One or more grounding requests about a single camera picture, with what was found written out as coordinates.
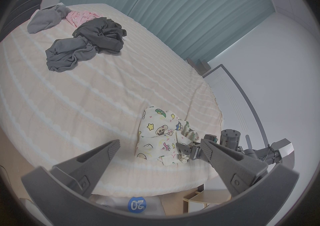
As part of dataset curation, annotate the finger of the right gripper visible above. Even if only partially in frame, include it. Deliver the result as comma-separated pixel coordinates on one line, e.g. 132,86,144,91
175,142,193,155

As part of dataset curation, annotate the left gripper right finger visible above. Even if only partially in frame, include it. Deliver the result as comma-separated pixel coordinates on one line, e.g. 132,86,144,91
200,139,268,198

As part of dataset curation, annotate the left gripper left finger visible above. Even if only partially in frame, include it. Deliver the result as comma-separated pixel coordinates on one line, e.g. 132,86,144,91
51,139,120,198

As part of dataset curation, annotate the white printed pyjama top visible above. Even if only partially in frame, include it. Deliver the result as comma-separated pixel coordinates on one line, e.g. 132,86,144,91
134,106,200,166

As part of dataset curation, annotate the bed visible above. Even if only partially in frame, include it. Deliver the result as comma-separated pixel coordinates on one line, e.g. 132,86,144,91
0,3,270,197

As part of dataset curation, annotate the grey bedside table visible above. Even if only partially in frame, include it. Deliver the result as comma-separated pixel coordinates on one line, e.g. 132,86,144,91
186,58,211,77

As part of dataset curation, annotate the black garment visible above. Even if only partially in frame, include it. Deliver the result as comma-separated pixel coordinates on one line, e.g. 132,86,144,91
72,17,127,54

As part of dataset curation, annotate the pink garment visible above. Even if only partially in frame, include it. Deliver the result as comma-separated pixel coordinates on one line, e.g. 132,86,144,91
66,11,100,27

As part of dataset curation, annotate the grey and white garment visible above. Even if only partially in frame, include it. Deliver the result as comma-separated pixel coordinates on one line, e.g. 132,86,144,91
27,5,73,34

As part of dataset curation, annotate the black chest of drawers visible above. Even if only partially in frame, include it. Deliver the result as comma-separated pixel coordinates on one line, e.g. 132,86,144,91
0,0,47,42

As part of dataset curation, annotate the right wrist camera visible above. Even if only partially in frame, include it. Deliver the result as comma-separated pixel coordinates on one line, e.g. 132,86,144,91
204,134,219,145

